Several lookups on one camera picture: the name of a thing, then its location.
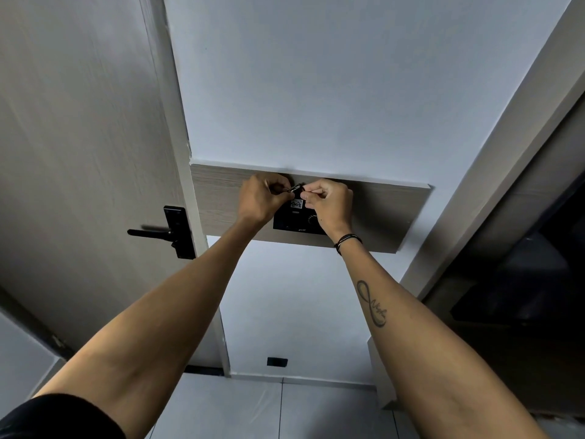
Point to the light wooden doorway frame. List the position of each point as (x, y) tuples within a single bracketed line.
[(493, 146)]

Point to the wooden wall panel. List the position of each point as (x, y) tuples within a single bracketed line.
[(388, 214)]

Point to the white sticker label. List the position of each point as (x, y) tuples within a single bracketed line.
[(296, 203)]

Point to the person's left fingers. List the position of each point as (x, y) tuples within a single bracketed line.
[(279, 183)]

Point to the black shirt sleeve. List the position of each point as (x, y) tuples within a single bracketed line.
[(55, 418)]

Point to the person's left hand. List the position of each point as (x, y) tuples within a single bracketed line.
[(257, 198)]

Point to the light wooden door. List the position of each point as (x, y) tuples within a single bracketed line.
[(77, 146)]

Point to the black wall control panel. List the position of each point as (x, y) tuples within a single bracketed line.
[(292, 219)]

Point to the person's left forearm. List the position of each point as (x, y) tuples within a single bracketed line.
[(155, 315)]

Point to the black wall socket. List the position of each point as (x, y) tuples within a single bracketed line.
[(277, 362)]

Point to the person's right forearm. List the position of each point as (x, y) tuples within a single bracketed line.
[(411, 324)]

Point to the person's right hand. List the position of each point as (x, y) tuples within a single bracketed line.
[(333, 208)]

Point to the person's right fingers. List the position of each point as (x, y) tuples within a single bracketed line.
[(314, 192)]

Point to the white skirting board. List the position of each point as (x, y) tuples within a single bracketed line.
[(301, 379)]

